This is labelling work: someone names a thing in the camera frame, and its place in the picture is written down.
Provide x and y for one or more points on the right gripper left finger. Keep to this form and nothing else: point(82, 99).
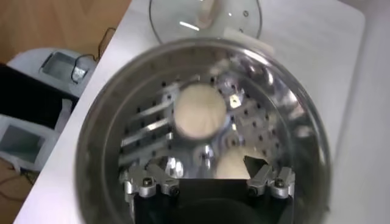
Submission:
point(161, 179)

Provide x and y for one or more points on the white and black robot base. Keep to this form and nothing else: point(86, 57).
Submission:
point(30, 61)

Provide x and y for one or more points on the white steamed baozi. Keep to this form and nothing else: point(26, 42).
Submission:
point(231, 167)
point(199, 111)

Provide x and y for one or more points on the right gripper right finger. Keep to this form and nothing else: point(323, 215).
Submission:
point(262, 178)

